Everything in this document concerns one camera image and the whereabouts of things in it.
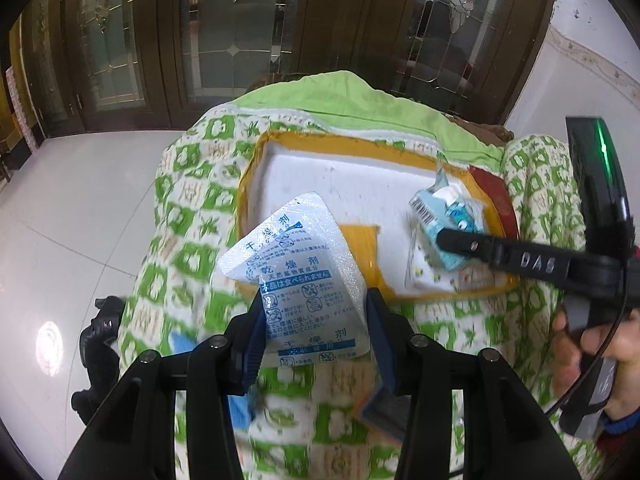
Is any yellow foil packet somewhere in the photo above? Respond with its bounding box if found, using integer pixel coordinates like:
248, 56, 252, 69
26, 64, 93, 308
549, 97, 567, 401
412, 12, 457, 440
340, 224, 383, 293

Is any red packet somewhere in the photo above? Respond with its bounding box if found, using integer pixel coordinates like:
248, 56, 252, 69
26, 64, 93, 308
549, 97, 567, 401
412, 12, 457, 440
470, 167, 520, 241

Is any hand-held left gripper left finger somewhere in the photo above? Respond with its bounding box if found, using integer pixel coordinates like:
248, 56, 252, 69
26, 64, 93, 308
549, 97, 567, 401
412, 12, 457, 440
57, 310, 268, 480

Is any person's right hand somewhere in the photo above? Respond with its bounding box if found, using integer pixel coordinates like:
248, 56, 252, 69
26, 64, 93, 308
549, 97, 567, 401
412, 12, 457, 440
551, 305, 640, 423

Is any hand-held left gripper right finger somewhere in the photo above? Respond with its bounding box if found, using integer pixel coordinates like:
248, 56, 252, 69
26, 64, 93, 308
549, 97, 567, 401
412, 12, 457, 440
366, 287, 583, 480

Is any teal cartoon tissue pack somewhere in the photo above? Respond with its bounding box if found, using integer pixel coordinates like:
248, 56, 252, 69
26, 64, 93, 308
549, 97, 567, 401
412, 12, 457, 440
409, 167, 488, 272

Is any wooden glass-panel door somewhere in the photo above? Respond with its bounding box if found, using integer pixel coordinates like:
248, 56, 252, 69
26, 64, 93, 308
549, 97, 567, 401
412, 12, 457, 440
300, 0, 556, 126
62, 0, 301, 128

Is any white desiccant packet blue print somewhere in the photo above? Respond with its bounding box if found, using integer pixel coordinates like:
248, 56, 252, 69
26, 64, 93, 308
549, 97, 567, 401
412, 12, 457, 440
217, 191, 372, 370

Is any yellow-taped white foam tray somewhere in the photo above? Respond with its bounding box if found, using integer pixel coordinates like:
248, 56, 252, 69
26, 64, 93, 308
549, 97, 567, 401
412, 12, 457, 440
236, 131, 521, 301

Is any black plastic device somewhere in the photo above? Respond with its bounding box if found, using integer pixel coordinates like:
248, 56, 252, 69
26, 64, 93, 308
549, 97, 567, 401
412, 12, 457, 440
71, 296, 128, 423

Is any white bee-print packet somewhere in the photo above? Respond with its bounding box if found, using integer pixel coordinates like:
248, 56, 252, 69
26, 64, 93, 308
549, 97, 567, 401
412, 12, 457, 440
406, 240, 463, 293

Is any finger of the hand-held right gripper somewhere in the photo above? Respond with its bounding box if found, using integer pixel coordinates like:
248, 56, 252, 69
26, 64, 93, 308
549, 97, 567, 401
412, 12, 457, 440
437, 227, 573, 288

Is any green white printed blanket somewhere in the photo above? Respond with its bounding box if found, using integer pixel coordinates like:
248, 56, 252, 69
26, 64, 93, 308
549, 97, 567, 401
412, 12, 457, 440
120, 70, 640, 480

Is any blue knit sock bundle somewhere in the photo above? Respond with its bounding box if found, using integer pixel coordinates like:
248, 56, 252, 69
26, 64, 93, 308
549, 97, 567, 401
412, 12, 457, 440
170, 330, 261, 423

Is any pink patterned panel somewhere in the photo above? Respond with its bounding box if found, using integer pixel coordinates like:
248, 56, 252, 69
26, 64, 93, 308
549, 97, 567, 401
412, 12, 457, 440
6, 67, 41, 153

